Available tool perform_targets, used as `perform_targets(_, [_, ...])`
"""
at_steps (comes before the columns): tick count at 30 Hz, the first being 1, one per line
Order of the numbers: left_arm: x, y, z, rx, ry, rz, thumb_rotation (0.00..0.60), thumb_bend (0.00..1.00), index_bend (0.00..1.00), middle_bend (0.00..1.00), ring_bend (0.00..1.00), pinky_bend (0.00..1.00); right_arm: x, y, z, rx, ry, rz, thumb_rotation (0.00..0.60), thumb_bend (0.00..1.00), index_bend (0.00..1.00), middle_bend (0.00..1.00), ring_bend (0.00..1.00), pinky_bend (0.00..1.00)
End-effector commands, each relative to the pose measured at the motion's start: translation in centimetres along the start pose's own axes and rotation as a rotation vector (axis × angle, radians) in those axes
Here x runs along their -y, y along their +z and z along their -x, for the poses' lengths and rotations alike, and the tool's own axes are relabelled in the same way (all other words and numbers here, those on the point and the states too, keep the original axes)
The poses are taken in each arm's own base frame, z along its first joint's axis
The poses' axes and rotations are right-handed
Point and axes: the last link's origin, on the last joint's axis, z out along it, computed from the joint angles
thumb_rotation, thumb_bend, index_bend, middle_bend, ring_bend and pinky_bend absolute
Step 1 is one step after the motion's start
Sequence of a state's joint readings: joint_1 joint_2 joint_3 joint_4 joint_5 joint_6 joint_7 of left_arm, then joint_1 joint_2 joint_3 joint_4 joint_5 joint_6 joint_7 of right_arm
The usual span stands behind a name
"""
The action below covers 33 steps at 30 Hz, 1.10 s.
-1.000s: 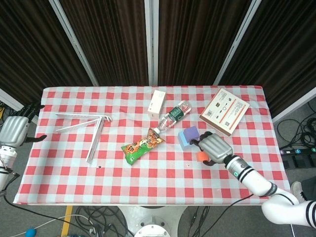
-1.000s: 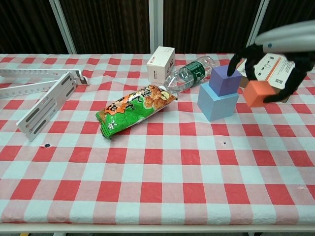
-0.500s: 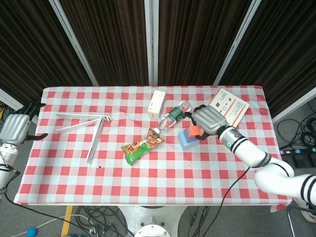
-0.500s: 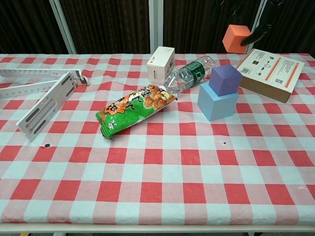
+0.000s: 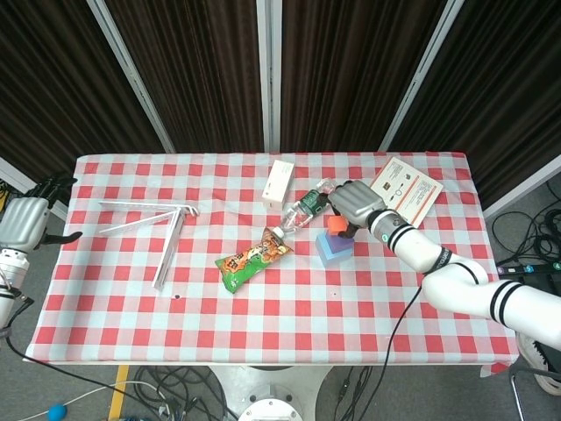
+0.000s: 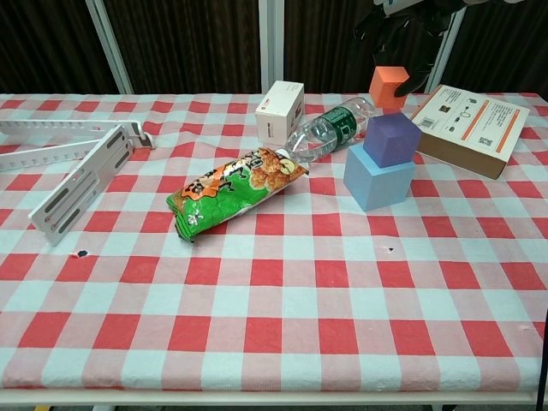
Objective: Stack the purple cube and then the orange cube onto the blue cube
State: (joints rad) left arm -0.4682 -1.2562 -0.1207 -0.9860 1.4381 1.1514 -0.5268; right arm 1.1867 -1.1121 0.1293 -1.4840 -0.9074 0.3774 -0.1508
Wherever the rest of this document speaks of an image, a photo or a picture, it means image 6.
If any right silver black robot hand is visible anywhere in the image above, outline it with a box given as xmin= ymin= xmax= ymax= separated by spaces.
xmin=353 ymin=0 xmax=468 ymax=98

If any small orange foam cube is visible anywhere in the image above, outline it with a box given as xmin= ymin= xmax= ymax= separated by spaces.
xmin=368 ymin=66 xmax=411 ymax=110

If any purple foam cube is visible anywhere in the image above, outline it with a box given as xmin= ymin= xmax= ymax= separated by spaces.
xmin=362 ymin=112 xmax=422 ymax=169

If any dark brown curtain panel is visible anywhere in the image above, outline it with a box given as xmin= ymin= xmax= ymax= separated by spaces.
xmin=104 ymin=0 xmax=263 ymax=94
xmin=0 ymin=0 xmax=120 ymax=95
xmin=283 ymin=0 xmax=429 ymax=94
xmin=440 ymin=0 xmax=548 ymax=94

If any flat white orange product box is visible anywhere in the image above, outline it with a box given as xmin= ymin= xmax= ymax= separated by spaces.
xmin=409 ymin=84 xmax=532 ymax=181

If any clear plastic water bottle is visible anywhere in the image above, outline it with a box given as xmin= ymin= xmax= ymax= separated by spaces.
xmin=280 ymin=97 xmax=383 ymax=166

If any small white carton box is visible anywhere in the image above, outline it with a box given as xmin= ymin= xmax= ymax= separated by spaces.
xmin=255 ymin=80 xmax=306 ymax=146

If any large blue foam cube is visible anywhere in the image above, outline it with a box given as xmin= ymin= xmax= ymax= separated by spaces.
xmin=342 ymin=144 xmax=417 ymax=212

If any green orange snack bag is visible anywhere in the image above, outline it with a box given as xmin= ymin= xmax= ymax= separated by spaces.
xmin=165 ymin=146 xmax=309 ymax=244

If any red white checkered tablecloth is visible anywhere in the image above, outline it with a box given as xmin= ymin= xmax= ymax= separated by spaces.
xmin=0 ymin=92 xmax=548 ymax=393

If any white partition frame post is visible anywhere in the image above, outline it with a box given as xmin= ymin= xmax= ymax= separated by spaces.
xmin=421 ymin=8 xmax=468 ymax=94
xmin=259 ymin=0 xmax=286 ymax=94
xmin=85 ymin=0 xmax=134 ymax=94

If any white metal folding bracket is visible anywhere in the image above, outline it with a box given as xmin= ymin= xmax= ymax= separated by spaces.
xmin=0 ymin=119 xmax=156 ymax=247

